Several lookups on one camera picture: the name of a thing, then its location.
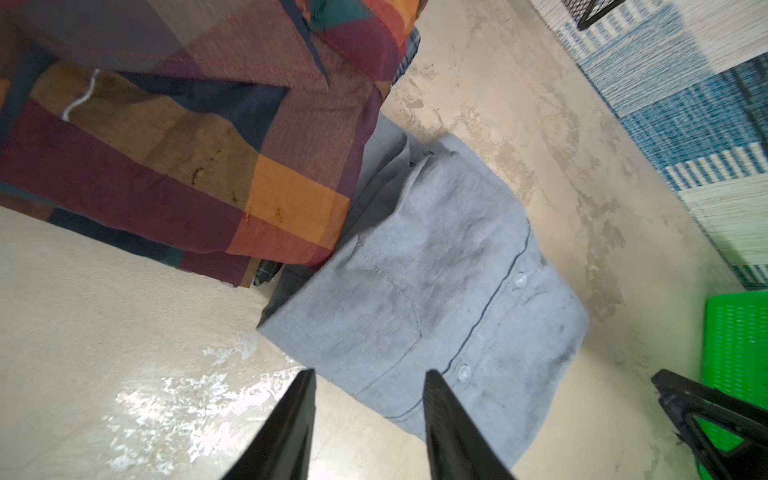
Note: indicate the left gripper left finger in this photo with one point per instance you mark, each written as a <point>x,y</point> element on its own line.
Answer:
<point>282,447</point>

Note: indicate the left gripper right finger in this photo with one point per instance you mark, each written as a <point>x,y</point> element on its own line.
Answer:
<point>456,449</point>

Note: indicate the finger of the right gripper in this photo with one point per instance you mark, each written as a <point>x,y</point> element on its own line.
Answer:
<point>688,403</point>

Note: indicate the green plastic basket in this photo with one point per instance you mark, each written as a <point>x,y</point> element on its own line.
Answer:
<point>734,354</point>

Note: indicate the grey long sleeve shirt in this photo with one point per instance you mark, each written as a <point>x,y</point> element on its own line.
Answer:
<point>437,268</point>

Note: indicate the dark checked folded shirt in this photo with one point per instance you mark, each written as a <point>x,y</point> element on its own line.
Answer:
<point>267,270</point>

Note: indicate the folded plaid flannel shirt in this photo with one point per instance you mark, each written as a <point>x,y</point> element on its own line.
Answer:
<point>206,135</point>

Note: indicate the black wire shelf rack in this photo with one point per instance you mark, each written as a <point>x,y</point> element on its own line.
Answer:
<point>587,12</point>

